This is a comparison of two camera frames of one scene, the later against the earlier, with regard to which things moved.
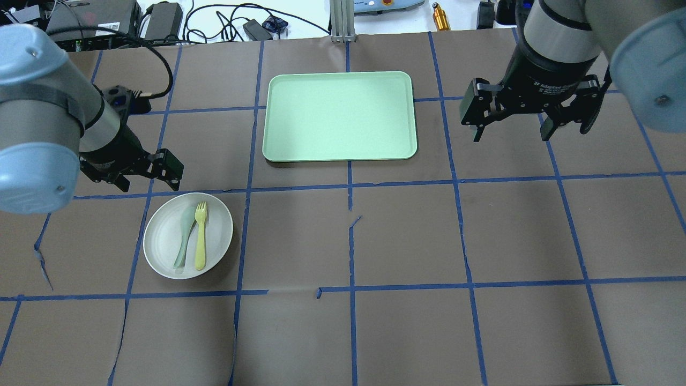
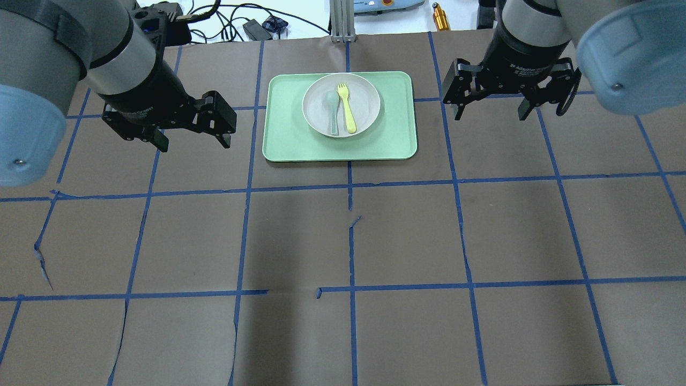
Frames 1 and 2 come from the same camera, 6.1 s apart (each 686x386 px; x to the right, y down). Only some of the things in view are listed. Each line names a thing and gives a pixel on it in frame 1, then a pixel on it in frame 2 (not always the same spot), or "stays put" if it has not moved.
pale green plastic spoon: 187,218 -> 332,100
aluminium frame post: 342,21 stays put
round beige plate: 163,235 -> 364,100
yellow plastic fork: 200,215 -> 343,93
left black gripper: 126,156 -> 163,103
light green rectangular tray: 340,117 stays put
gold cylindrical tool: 440,18 stays put
